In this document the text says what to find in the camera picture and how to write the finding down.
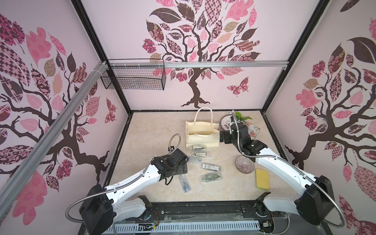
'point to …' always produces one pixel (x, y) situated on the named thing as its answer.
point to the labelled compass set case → (211, 167)
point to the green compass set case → (210, 176)
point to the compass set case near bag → (197, 147)
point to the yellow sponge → (262, 179)
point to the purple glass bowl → (245, 164)
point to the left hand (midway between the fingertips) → (178, 171)
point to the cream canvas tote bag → (202, 134)
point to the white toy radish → (241, 118)
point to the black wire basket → (138, 74)
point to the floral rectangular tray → (253, 130)
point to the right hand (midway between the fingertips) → (229, 129)
